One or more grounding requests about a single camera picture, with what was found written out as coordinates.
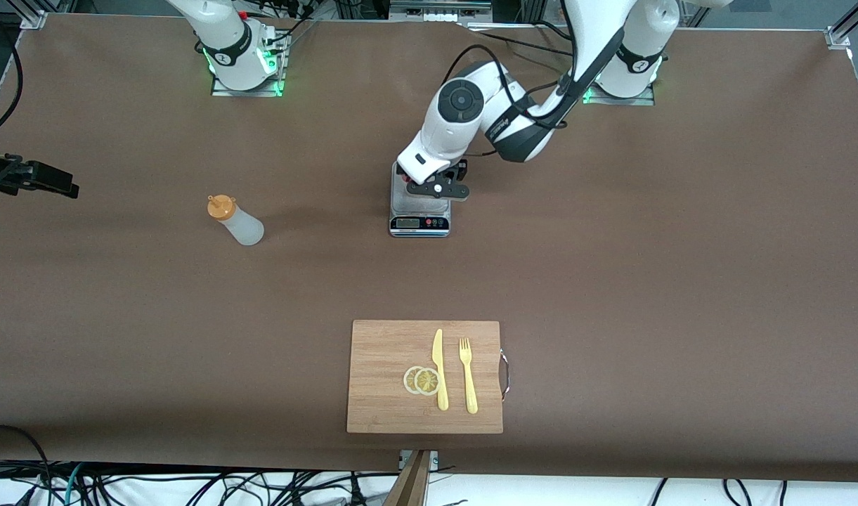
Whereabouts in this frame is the white squeeze bottle orange cap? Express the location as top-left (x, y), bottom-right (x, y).
top-left (207, 194), bottom-right (265, 247)

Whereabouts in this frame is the silver digital kitchen scale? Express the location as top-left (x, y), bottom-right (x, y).
top-left (389, 160), bottom-right (451, 238)

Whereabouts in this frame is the yellow plastic knife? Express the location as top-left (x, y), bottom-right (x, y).
top-left (432, 328), bottom-right (450, 412)

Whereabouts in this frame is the wooden cutting board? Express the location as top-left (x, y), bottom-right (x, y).
top-left (346, 320), bottom-right (511, 434)

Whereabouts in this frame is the yellow plastic fork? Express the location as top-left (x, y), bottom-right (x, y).
top-left (459, 337), bottom-right (479, 415)

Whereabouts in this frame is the brown table cover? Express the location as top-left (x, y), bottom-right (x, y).
top-left (0, 13), bottom-right (858, 483)

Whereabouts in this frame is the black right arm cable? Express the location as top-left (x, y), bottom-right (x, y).
top-left (0, 46), bottom-right (23, 138)

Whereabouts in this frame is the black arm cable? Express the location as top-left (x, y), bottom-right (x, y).
top-left (443, 0), bottom-right (585, 152)
top-left (0, 46), bottom-right (23, 138)

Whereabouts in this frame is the aluminium frame profile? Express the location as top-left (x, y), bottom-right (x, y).
top-left (18, 0), bottom-right (50, 30)

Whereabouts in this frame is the black base power cable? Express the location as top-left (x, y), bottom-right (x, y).
top-left (264, 0), bottom-right (318, 53)
top-left (471, 28), bottom-right (570, 57)

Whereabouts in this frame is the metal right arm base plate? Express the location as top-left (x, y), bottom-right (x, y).
top-left (211, 32), bottom-right (287, 98)

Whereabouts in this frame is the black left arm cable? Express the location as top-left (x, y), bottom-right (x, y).
top-left (443, 0), bottom-right (585, 152)

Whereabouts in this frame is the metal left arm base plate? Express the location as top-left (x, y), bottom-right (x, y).
top-left (582, 42), bottom-right (656, 106)

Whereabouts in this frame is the teal floor cable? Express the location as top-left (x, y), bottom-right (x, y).
top-left (63, 462), bottom-right (85, 506)

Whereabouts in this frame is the wooden post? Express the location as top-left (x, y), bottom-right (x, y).
top-left (383, 450), bottom-right (433, 506)

